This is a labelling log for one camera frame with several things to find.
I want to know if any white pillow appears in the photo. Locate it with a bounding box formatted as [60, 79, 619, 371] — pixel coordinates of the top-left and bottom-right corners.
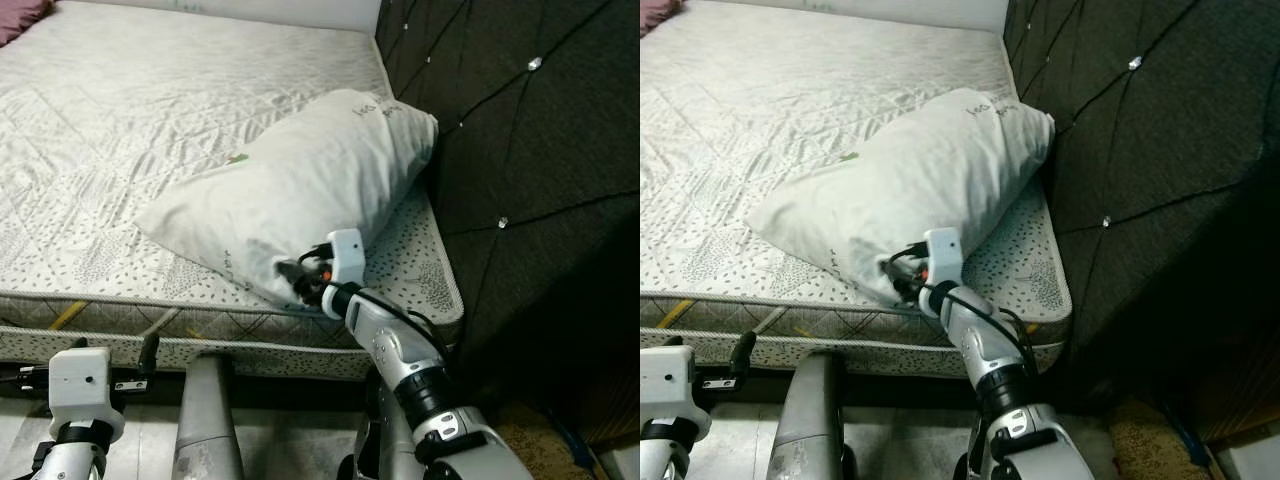
[133, 88, 441, 313]
[743, 87, 1056, 309]

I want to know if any brown floor rug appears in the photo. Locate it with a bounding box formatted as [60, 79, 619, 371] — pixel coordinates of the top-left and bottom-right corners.
[1105, 400, 1216, 480]
[490, 400, 601, 480]

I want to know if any grey quilted mattress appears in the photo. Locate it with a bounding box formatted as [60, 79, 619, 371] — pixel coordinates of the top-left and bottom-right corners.
[0, 0, 466, 381]
[640, 0, 1073, 381]

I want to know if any dark tufted headboard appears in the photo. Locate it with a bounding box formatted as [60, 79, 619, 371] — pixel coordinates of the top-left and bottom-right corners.
[373, 0, 640, 441]
[1003, 0, 1280, 441]

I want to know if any maroon printed blanket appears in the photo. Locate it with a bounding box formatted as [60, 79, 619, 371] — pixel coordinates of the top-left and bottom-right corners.
[0, 0, 56, 49]
[640, 0, 686, 29]

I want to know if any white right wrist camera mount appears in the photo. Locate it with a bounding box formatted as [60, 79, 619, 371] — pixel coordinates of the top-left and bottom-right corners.
[922, 227, 964, 291]
[322, 228, 367, 291]

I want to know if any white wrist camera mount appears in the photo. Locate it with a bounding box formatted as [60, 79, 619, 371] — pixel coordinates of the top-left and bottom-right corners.
[322, 228, 367, 291]
[48, 345, 126, 446]
[640, 345, 713, 446]
[922, 227, 964, 291]

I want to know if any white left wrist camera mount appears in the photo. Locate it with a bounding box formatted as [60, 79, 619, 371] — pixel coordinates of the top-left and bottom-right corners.
[640, 345, 713, 446]
[48, 345, 126, 446]

